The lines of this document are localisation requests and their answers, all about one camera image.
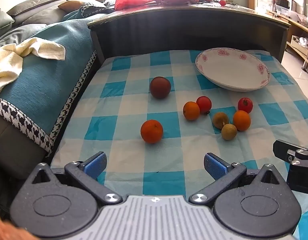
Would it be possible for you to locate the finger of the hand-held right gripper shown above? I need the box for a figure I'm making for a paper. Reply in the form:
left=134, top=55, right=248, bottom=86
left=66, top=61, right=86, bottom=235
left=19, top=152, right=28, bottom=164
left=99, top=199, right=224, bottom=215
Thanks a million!
left=273, top=140, right=308, bottom=165

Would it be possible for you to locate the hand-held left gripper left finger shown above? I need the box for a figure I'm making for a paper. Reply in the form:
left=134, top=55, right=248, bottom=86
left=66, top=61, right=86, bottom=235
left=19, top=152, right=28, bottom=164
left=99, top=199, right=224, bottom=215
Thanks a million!
left=27, top=151, right=123, bottom=204

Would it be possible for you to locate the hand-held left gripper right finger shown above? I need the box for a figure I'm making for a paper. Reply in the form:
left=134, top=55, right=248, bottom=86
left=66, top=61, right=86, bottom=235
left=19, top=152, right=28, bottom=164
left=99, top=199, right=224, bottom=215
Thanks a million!
left=189, top=152, right=287, bottom=204

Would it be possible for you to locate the brown longan fruit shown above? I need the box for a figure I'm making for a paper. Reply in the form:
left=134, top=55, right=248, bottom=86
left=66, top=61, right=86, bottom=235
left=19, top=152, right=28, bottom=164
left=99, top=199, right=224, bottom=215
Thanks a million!
left=212, top=112, right=230, bottom=130
left=221, top=124, right=238, bottom=141

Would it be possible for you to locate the orange tangerine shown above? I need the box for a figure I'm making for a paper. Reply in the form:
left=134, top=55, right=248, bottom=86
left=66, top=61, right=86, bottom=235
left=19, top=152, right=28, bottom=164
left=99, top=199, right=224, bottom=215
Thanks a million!
left=233, top=110, right=251, bottom=132
left=183, top=101, right=201, bottom=121
left=140, top=119, right=164, bottom=144

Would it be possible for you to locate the bright red tomato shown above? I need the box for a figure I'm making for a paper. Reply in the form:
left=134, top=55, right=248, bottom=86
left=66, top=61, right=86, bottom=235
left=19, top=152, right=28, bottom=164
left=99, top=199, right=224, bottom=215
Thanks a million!
left=196, top=96, right=212, bottom=115
left=238, top=97, right=254, bottom=114

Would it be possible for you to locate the dark red tomato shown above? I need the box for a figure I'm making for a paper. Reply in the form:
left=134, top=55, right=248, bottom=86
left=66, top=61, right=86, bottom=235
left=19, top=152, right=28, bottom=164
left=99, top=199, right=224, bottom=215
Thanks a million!
left=149, top=77, right=172, bottom=99

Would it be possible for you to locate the white floral plate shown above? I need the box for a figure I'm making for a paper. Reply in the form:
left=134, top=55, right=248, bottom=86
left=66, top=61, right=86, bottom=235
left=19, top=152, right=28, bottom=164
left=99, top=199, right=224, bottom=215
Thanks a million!
left=195, top=47, right=271, bottom=92

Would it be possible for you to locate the blue white checked tablecloth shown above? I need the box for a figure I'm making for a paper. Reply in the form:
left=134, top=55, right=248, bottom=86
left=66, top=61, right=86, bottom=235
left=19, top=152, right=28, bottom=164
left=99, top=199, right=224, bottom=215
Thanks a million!
left=51, top=49, right=308, bottom=240

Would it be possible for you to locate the teal sofa blanket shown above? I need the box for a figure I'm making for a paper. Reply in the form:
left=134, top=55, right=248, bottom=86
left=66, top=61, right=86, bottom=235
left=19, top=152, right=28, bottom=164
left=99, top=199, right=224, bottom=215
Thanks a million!
left=0, top=19, right=100, bottom=157

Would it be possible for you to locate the wooden cabinet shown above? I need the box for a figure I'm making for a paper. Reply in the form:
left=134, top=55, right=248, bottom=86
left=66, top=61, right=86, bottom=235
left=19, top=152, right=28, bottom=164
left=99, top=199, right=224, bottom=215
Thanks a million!
left=266, top=9, right=308, bottom=71

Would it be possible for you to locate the cream towel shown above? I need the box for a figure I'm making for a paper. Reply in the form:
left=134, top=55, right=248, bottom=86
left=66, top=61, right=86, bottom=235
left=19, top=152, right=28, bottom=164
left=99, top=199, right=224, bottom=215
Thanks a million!
left=0, top=37, right=67, bottom=98

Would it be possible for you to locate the dark wooden coffee table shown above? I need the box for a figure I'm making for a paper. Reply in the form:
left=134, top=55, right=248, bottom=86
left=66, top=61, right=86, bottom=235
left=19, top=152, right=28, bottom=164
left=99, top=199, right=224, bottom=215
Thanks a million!
left=87, top=3, right=292, bottom=64

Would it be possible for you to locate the teal patterned cushion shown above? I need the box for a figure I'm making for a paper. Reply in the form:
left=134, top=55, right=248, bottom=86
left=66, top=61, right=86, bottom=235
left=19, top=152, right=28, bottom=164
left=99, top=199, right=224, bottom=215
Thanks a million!
left=78, top=4, right=115, bottom=18

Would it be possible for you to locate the yellow pillow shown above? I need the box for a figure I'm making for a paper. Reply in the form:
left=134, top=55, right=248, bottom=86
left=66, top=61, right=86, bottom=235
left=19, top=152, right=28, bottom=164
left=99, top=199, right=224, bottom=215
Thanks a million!
left=58, top=1, right=87, bottom=11

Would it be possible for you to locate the grey sofa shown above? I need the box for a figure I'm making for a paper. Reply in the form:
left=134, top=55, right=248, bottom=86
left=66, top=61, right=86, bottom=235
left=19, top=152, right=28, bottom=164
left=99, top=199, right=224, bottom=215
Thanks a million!
left=0, top=0, right=97, bottom=45

